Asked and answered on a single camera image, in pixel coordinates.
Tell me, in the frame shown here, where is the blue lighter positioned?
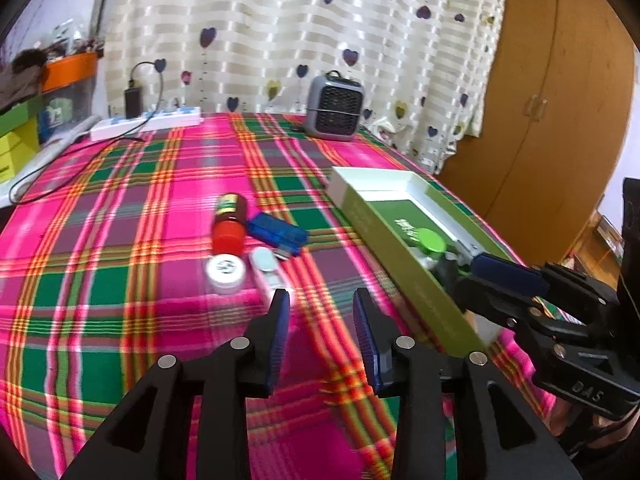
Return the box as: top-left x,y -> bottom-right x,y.
246,212 -> 309,258

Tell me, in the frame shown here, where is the red cap bottle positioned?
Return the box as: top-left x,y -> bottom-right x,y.
212,192 -> 249,257

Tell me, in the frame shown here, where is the pile of small clutter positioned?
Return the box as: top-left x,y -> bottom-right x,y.
50,19 -> 107,57

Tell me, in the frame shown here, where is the green cardboard box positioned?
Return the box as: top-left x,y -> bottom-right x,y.
325,165 -> 523,358

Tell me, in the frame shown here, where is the white pink stick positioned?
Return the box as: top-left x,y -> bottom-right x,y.
248,247 -> 296,306

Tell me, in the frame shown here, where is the white power strip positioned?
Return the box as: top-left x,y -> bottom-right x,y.
90,106 -> 203,142

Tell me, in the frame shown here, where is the brown cloth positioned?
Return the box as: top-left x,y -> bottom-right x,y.
0,50 -> 51,111

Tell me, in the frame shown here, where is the white round jar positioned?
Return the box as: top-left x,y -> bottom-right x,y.
205,254 -> 247,296

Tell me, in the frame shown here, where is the heart print curtain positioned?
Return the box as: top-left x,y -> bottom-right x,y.
95,0 -> 506,176

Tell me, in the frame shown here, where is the orange lid storage bin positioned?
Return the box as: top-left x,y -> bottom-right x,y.
37,52 -> 98,143

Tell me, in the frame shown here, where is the yellow cardboard box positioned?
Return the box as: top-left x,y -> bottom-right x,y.
0,117 -> 42,185

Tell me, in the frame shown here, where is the green lid bottle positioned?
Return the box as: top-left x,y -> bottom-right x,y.
409,228 -> 451,275

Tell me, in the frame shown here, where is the grey portable heater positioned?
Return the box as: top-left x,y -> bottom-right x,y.
305,71 -> 366,142

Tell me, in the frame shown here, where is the pink plaid tablecloth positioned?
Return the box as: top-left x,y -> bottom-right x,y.
0,112 -> 566,480

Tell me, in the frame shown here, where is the green lid shoe box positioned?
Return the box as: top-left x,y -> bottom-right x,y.
0,99 -> 45,137

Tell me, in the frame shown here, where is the black charger cable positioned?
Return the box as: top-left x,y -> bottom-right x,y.
9,61 -> 166,206

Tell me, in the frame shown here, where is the wooden wardrobe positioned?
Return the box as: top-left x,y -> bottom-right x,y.
435,0 -> 640,266

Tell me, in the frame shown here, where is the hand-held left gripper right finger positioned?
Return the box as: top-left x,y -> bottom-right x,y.
352,287 -> 583,480

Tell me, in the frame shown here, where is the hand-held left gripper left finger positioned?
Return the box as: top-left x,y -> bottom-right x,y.
60,289 -> 292,480

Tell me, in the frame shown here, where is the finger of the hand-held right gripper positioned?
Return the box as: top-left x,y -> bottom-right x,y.
434,259 -> 623,391
470,253 -> 622,328

